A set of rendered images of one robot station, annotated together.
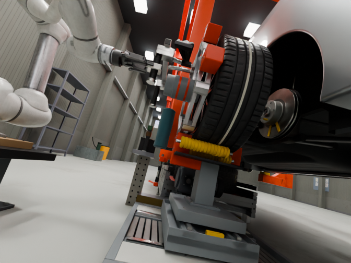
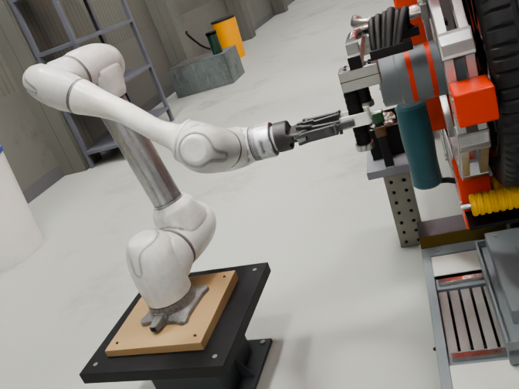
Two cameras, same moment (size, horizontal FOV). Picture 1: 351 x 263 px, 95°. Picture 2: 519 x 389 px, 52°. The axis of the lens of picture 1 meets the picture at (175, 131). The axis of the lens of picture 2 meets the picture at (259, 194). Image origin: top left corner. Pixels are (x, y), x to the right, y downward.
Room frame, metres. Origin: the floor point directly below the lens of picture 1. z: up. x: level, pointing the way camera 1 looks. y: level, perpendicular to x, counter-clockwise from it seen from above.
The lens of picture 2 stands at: (-0.50, -0.05, 1.22)
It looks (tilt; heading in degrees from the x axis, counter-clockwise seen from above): 22 degrees down; 23
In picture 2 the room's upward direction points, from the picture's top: 20 degrees counter-clockwise
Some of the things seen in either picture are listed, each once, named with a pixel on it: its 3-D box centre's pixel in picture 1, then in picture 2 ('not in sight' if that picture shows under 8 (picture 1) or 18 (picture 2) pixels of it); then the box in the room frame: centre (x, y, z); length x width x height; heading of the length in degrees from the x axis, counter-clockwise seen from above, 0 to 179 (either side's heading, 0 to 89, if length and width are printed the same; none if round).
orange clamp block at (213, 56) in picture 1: (211, 59); (472, 100); (0.59, -0.08, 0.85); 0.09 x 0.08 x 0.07; 4
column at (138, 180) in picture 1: (138, 179); (401, 196); (1.50, 0.22, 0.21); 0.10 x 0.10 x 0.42; 4
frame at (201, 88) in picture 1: (193, 92); (449, 64); (0.91, -0.05, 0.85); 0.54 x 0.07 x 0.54; 4
